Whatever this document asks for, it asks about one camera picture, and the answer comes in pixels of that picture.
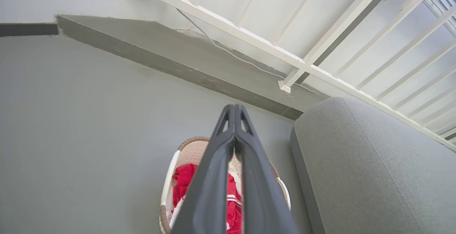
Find grey fabric sofa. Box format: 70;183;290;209
290;97;456;234

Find red shirt with white trim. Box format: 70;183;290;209
172;156;243;234

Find raised concrete step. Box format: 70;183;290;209
55;13;330;121

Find grey floor cable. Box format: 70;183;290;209
176;9;320;95

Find black baseboard strip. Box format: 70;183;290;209
0;23;59;37

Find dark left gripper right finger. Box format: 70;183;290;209
234;104;300;234

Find white window blinds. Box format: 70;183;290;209
422;0;456;37

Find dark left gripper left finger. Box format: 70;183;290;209
171;104;236;234

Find cream perforated laundry basket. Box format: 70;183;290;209
159;136;292;234

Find white garment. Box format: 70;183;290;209
170;196;186;229

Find white metal railing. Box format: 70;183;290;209
119;0;456;152

